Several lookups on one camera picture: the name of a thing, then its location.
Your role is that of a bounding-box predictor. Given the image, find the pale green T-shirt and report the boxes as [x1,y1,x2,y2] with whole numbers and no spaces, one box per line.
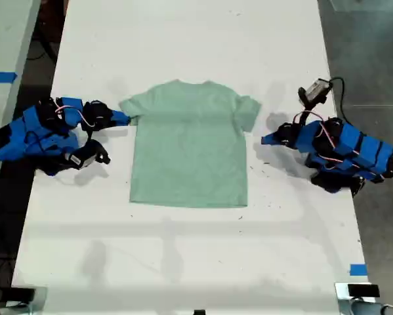
[118,79,263,209]

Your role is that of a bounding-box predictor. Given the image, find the white side table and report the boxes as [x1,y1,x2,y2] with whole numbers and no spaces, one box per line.
[0,0,42,211]

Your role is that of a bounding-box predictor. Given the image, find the short blue tape piece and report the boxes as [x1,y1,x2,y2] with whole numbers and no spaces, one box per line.
[349,263,369,277]

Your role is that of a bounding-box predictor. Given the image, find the black box at table corner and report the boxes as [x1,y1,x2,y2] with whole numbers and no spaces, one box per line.
[9,286,48,311]

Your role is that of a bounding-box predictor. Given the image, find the arm red white wire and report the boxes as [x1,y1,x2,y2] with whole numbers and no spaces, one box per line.
[293,110,337,150]
[52,104,96,128]

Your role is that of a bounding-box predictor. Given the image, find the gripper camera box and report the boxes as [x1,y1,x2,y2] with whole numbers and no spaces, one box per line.
[66,138,112,171]
[297,77,334,109]

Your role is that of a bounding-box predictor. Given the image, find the camera black cable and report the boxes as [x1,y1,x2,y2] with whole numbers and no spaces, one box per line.
[329,76,348,121]

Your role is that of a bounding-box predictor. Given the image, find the dark floor cables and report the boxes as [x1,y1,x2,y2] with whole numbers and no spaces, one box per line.
[24,19,61,63]

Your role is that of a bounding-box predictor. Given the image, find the black box on silver bracket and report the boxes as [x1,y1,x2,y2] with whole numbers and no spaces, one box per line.
[334,282,382,315]

